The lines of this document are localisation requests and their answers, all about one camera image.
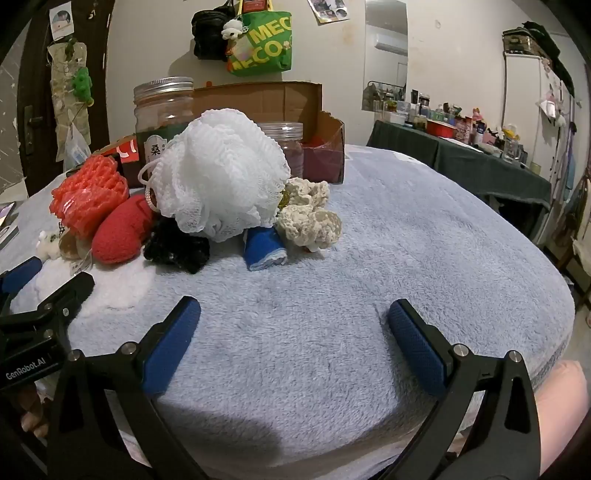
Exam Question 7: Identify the white fluffy cloth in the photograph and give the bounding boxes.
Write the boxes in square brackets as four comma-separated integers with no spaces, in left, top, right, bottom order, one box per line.
[9,256,158,319]

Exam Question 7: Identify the white refrigerator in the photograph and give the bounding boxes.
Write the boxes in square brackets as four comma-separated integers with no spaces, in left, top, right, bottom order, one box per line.
[503,51,578,185]

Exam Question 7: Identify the pink pillow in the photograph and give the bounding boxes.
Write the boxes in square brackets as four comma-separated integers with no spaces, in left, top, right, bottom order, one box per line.
[536,360,591,462]

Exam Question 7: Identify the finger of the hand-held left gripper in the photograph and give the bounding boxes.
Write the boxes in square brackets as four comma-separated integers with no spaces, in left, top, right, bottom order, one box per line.
[18,271,96,330]
[0,256,44,298]

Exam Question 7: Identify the wall mirror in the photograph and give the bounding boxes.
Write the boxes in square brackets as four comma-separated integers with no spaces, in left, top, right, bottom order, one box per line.
[361,0,409,112]

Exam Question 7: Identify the table with green cloth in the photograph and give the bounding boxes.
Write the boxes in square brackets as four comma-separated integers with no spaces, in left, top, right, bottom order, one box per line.
[367,120,552,217]

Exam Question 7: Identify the small white plush toy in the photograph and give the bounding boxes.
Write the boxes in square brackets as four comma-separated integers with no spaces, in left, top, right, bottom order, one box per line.
[36,228,63,261]

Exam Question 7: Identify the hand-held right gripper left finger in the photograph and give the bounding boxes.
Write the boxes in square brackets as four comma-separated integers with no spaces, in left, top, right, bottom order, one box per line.
[46,295,209,480]

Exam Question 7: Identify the white mesh bath pouf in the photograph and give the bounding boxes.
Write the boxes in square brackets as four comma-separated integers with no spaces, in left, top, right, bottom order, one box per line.
[139,108,291,243]

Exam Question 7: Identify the green plush figure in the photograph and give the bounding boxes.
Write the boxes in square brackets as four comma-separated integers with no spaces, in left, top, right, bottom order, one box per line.
[71,67,94,103]

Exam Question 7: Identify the cardboard box with red inside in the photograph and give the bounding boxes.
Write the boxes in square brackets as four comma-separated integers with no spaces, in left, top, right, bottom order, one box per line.
[90,82,346,188]

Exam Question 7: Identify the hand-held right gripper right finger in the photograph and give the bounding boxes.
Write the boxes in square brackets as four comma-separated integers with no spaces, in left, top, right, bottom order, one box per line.
[385,298,542,480]

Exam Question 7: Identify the black fuzzy cloth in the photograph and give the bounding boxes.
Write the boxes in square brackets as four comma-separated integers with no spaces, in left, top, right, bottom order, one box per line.
[143,217,211,275]

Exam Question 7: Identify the hanging clear pocket organizer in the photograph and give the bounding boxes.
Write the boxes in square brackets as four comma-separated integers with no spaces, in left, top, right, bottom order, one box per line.
[48,41,93,162]

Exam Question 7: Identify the dark case on cabinet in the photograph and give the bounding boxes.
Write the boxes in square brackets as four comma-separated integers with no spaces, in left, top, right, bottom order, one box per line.
[502,21,573,75]

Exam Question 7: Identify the person's left hand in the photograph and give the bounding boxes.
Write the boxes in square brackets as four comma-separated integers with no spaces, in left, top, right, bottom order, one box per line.
[18,383,51,439]

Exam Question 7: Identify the black bag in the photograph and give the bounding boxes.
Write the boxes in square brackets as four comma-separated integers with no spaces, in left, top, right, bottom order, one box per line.
[191,2,236,61]

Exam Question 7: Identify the wall photos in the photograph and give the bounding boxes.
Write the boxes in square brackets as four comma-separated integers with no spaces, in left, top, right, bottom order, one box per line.
[307,0,352,24]

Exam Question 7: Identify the glass jar with metal lid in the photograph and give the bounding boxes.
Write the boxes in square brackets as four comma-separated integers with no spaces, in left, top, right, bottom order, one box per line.
[133,76,195,162]

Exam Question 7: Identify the blue rolled cloth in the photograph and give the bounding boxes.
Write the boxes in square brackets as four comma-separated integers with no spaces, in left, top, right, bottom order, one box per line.
[242,226,288,271]

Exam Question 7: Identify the clear plastic jar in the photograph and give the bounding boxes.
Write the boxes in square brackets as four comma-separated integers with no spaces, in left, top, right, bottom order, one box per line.
[259,121,305,178]

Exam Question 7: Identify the red plush pad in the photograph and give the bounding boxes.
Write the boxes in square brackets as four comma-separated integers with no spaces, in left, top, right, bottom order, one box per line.
[91,194,158,265]

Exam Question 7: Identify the dark wooden door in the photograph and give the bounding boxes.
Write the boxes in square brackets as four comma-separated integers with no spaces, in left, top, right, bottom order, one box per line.
[0,0,116,195]

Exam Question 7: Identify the cream crochet knit piece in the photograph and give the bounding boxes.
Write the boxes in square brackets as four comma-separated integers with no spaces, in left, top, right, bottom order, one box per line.
[276,205,343,254]
[277,178,331,213]

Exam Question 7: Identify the white card on door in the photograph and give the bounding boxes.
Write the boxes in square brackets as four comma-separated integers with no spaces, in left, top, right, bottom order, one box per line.
[50,1,75,41]

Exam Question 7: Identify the red foam net sleeve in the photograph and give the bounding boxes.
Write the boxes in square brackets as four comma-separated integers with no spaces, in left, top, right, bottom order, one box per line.
[48,154,130,241]

